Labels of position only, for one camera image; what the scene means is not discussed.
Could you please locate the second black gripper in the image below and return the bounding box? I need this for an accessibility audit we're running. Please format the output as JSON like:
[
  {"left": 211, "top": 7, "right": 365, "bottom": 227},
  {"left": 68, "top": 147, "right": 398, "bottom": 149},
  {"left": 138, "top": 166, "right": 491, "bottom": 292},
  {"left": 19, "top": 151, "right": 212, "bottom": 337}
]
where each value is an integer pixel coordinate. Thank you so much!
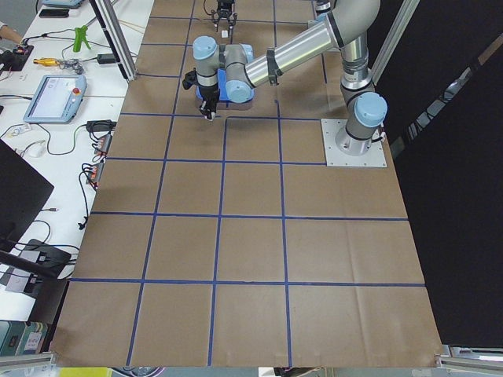
[{"left": 211, "top": 0, "right": 237, "bottom": 33}]

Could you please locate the blue plastic tray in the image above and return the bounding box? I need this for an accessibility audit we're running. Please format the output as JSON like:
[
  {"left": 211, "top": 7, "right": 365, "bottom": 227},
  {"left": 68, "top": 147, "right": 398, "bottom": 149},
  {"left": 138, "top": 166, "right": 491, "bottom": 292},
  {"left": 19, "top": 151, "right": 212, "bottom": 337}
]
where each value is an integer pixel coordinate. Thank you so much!
[{"left": 196, "top": 68, "right": 255, "bottom": 104}]

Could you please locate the black monitor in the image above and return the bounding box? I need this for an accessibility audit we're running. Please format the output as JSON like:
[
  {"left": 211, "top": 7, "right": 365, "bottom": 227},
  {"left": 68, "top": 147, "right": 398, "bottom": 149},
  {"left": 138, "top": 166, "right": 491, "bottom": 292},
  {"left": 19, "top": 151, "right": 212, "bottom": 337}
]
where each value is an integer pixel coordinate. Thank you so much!
[{"left": 1, "top": 141, "right": 54, "bottom": 252}]

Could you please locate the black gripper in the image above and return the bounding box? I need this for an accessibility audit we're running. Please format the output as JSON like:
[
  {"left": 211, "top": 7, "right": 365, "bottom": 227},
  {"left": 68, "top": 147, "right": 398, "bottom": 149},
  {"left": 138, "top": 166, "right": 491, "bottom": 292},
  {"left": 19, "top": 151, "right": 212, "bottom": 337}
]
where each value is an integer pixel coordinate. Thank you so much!
[{"left": 182, "top": 68, "right": 220, "bottom": 119}]

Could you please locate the black power adapter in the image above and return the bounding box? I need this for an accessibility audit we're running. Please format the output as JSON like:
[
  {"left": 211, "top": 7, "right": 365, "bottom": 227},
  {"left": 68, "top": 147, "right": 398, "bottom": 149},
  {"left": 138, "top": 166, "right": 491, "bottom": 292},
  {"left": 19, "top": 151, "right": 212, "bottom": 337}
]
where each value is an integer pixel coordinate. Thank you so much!
[{"left": 97, "top": 53, "right": 117, "bottom": 65}]

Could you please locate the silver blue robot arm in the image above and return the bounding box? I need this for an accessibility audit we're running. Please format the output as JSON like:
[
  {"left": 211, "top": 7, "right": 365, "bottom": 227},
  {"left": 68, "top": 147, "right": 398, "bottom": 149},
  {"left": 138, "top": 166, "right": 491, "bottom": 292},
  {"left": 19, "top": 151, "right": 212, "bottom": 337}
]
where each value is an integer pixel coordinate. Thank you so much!
[{"left": 182, "top": 1, "right": 387, "bottom": 156}]

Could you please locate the teach pendant tablet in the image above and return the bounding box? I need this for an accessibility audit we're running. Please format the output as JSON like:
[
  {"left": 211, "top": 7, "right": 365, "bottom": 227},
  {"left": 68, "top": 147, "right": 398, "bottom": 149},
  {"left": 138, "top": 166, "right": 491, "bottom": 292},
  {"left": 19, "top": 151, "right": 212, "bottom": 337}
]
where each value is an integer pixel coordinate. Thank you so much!
[{"left": 23, "top": 75, "right": 87, "bottom": 124}]

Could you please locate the aluminium frame post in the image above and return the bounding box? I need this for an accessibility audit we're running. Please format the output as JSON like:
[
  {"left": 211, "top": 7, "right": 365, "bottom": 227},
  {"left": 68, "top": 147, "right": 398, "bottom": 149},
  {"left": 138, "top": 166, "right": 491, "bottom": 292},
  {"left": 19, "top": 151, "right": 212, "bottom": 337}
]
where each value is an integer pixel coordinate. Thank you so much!
[{"left": 90, "top": 0, "right": 138, "bottom": 82}]

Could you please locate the green plastic clamp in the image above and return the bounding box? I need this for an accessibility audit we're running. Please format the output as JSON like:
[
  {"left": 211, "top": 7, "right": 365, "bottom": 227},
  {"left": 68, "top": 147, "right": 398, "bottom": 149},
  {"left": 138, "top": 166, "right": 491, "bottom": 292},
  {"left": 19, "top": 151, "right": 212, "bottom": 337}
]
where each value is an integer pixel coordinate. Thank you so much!
[{"left": 72, "top": 25, "right": 91, "bottom": 53}]

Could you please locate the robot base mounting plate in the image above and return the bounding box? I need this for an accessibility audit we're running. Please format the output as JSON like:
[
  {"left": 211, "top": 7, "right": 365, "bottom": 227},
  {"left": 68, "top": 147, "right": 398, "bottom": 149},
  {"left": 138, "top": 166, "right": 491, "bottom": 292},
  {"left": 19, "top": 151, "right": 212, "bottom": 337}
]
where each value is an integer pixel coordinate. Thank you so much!
[{"left": 321, "top": 119, "right": 387, "bottom": 168}]

